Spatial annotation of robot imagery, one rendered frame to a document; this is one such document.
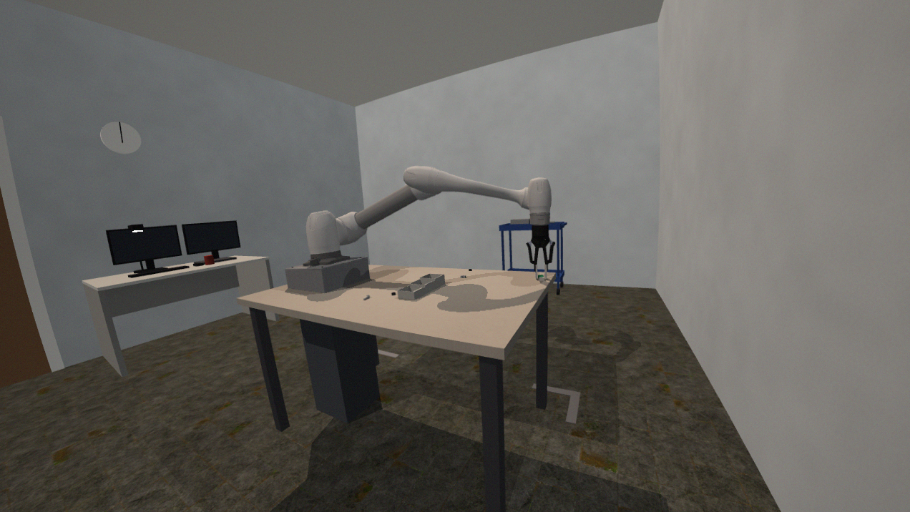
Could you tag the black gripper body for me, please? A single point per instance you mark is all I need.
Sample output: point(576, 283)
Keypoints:
point(540, 233)

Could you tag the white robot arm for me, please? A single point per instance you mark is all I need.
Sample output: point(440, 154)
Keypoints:
point(325, 233)

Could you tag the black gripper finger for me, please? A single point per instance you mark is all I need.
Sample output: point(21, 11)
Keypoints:
point(552, 243)
point(535, 256)

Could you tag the grey three-compartment bin rack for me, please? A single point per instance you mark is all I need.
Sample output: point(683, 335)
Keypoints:
point(421, 287)

